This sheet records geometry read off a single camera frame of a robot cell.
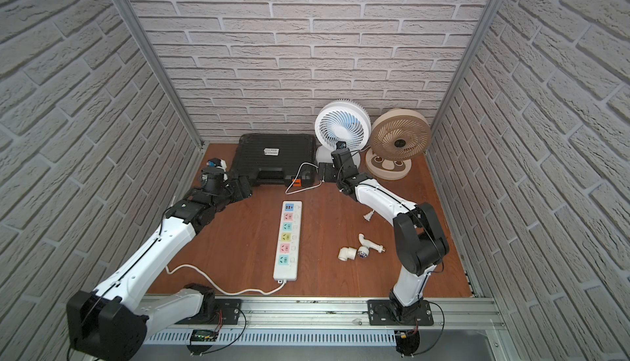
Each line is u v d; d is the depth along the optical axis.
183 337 0.70
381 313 0.73
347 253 0.83
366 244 0.87
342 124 0.87
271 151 1.07
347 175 0.70
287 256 0.82
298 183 0.99
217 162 0.71
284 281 0.79
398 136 0.90
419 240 0.47
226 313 0.74
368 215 0.92
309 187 1.03
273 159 1.06
